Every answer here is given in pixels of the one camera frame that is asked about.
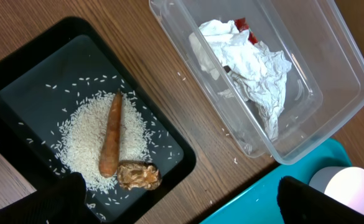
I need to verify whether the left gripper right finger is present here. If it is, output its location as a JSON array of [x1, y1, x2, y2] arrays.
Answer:
[[277, 176, 364, 224]]

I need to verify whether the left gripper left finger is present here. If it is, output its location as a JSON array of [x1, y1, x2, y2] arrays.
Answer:
[[0, 172, 99, 224]]

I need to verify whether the pink bowl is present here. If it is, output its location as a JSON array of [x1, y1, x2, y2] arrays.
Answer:
[[309, 166, 364, 215]]

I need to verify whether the orange carrot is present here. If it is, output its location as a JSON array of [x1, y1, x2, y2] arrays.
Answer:
[[98, 90, 123, 178]]

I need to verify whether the brown walnut cookie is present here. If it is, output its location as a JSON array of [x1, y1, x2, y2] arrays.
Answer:
[[117, 161, 162, 190]]

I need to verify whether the white napkin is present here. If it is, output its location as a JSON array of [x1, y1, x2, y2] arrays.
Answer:
[[198, 19, 292, 141]]

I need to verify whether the red silver snack wrapper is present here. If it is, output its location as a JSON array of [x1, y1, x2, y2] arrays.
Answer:
[[234, 17, 258, 45]]

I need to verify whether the teal plastic tray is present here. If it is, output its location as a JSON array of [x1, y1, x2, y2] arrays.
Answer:
[[203, 139, 352, 224]]

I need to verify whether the pile of rice grains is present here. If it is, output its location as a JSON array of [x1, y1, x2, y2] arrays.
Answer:
[[18, 74, 178, 220]]

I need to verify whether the black plastic tray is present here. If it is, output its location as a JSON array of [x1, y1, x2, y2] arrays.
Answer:
[[0, 17, 196, 223]]

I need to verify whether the clear plastic bin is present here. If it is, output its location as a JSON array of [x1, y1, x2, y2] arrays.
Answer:
[[149, 0, 364, 165]]

